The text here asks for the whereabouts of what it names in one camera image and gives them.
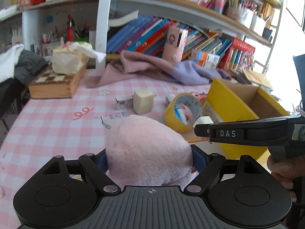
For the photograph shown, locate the yellow cardboard box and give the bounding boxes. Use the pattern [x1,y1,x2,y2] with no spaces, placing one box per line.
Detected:
[204,77,291,166]

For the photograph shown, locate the red boxed book set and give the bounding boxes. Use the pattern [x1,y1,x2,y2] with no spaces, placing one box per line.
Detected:
[218,38,255,71]

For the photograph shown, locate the white wooden bookshelf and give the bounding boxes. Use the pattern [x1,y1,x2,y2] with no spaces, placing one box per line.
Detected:
[1,0,282,62]

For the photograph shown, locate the white orange medicine boxes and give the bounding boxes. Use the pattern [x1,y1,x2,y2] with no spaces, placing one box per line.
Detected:
[189,49,220,69]

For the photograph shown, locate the pink checkered tablecloth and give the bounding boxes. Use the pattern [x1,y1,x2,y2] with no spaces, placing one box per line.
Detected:
[1,76,209,228]

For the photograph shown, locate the wooden chess box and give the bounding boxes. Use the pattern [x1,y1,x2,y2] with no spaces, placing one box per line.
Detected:
[28,65,87,99]

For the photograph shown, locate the white tube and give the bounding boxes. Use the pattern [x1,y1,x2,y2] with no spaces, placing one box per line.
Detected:
[165,94,176,106]

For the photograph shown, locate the pile of clothes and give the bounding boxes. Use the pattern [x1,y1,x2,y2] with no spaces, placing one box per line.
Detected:
[0,44,48,86]

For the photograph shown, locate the pink cylindrical device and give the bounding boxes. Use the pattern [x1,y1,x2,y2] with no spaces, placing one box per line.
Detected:
[162,26,188,63]

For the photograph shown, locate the pink plush toy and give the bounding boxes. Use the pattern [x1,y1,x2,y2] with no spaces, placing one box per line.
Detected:
[105,115,197,188]

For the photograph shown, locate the brown paper envelope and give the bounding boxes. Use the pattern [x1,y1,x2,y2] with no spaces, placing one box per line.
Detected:
[242,69,272,88]

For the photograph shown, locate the cream tissue pack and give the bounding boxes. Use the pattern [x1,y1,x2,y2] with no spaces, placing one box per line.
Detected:
[52,42,106,74]

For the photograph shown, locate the pink purple cloth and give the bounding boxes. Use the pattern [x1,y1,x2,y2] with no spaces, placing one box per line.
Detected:
[85,50,232,88]

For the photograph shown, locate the person's hand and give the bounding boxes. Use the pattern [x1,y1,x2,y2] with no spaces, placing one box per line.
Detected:
[267,155,297,202]

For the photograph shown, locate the yellow tape roll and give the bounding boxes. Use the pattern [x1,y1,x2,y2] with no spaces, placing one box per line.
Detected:
[164,93,203,134]

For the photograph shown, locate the cream wooden cube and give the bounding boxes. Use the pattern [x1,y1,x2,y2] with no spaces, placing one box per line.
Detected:
[133,88,155,115]

